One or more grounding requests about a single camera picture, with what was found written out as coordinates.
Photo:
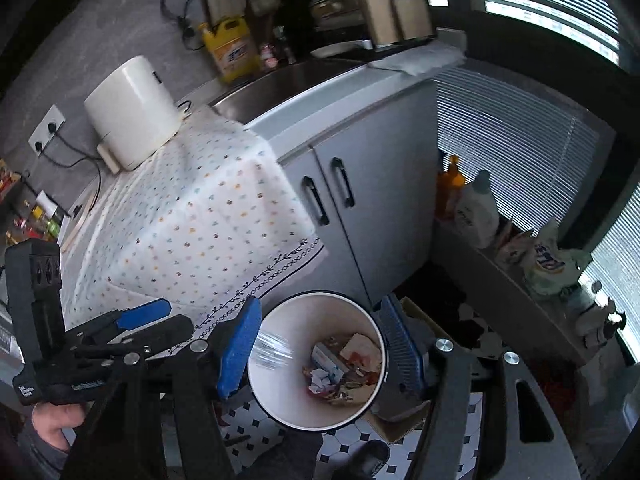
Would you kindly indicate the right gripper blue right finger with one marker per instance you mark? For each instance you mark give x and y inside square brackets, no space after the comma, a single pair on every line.
[400,346]

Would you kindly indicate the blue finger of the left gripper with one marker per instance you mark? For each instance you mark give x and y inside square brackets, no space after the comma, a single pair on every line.
[143,315]

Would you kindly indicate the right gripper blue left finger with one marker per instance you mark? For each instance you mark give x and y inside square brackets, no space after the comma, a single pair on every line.
[234,340]

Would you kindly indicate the brown paper bag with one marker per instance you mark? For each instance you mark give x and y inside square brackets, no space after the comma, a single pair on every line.
[368,350]

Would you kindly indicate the blue white carton box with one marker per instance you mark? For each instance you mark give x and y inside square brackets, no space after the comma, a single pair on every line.
[324,358]

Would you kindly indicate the white paper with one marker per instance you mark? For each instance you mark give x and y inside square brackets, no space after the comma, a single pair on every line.
[319,381]

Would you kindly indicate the red white wrapper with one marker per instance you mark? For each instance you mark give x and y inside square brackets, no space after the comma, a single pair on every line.
[358,375]

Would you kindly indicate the white trash bin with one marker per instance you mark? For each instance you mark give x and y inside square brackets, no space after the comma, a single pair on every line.
[277,379]

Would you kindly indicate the left hand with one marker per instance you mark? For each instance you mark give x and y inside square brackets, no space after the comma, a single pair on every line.
[49,421]

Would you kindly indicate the cardboard box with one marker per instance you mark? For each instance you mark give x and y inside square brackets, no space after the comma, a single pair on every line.
[394,414]

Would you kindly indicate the dotted white tablecloth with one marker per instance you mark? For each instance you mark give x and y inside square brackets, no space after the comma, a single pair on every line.
[208,220]

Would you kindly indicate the white detergent bottle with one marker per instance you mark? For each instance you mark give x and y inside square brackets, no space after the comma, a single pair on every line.
[476,216]

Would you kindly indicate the orange soap bottle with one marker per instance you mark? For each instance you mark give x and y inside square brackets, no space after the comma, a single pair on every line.
[449,184]

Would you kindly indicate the grey cabinet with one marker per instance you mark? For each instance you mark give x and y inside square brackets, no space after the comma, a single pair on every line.
[365,168]

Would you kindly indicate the white air fryer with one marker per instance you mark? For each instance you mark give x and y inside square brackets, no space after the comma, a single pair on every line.
[133,114]

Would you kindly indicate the stainless steel sink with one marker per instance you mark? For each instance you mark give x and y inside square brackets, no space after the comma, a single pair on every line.
[316,83]

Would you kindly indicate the yellow detergent jug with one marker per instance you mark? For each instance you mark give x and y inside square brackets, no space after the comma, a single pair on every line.
[232,48]

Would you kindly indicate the wooden cutting board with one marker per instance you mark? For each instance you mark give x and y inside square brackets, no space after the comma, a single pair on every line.
[392,22]

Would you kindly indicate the white wall socket panel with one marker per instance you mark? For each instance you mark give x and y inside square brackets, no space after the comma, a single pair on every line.
[46,129]

